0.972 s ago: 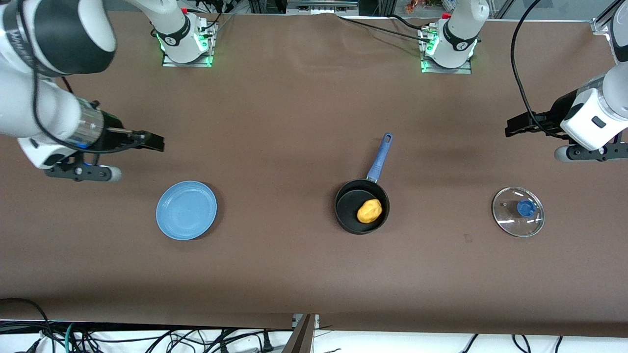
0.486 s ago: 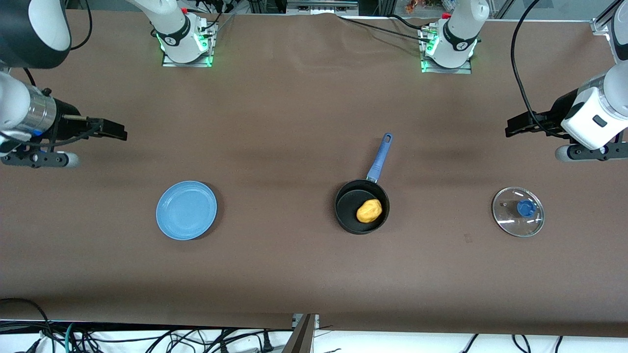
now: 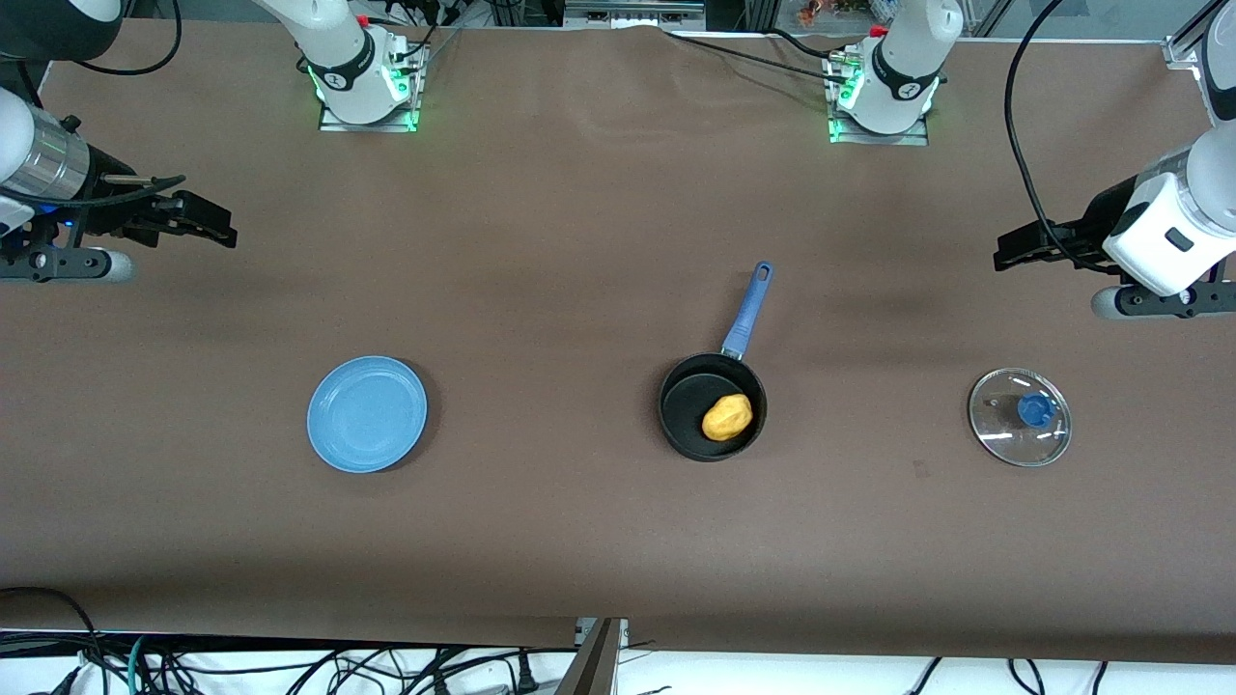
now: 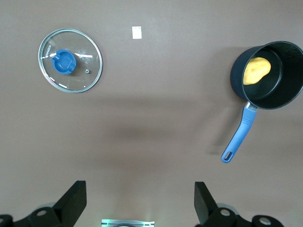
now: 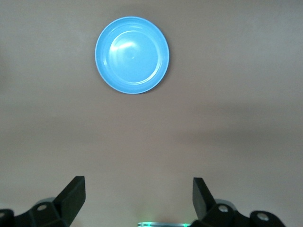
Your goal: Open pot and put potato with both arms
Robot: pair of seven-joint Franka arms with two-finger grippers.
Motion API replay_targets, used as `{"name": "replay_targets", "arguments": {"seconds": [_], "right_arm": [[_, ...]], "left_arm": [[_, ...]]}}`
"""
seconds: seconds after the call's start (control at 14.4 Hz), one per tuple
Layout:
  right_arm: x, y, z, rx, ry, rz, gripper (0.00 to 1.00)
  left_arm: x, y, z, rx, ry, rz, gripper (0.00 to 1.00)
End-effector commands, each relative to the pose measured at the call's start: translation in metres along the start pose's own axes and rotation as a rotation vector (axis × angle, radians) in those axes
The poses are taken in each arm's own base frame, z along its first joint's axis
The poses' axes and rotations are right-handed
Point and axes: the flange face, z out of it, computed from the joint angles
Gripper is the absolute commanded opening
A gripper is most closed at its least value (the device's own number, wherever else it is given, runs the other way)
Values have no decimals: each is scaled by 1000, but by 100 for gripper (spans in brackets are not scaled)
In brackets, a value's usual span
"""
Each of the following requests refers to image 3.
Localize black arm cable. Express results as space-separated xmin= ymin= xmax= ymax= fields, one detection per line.
xmin=70 ymin=0 xmax=184 ymax=77
xmin=1003 ymin=0 xmax=1123 ymax=275

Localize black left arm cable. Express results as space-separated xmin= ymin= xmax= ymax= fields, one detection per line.
xmin=1003 ymin=0 xmax=1123 ymax=275

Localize grey power strip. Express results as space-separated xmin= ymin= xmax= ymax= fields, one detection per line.
xmin=564 ymin=0 xmax=707 ymax=31

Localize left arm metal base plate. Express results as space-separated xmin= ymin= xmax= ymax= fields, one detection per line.
xmin=827 ymin=50 xmax=931 ymax=147

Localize black pot with blue handle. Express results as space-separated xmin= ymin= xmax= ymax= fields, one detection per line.
xmin=658 ymin=261 xmax=774 ymax=463

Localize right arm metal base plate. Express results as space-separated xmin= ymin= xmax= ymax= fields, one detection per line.
xmin=317 ymin=37 xmax=428 ymax=134

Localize blue round plate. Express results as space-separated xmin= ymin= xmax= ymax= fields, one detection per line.
xmin=306 ymin=355 xmax=429 ymax=475

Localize glass lid with blue knob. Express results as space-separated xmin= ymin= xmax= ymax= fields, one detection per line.
xmin=968 ymin=367 xmax=1074 ymax=469

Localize grey metal mount bar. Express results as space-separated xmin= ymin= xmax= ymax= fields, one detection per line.
xmin=554 ymin=617 xmax=630 ymax=695

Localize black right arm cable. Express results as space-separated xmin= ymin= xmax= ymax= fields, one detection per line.
xmin=70 ymin=0 xmax=184 ymax=77

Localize silver aluminium frame profile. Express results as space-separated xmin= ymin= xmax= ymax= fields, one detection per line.
xmin=1163 ymin=0 xmax=1220 ymax=70

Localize yellow potato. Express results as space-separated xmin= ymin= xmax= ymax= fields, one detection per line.
xmin=701 ymin=392 xmax=755 ymax=443

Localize brown table cover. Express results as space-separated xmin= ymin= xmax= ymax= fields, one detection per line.
xmin=0 ymin=21 xmax=1236 ymax=667

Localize black looped floor cable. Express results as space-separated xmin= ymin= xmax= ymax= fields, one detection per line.
xmin=0 ymin=586 xmax=105 ymax=695

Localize small colourful objects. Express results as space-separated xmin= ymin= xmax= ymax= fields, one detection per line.
xmin=799 ymin=0 xmax=872 ymax=26

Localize long black table cable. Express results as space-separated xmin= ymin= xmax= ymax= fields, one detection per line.
xmin=664 ymin=29 xmax=843 ymax=80

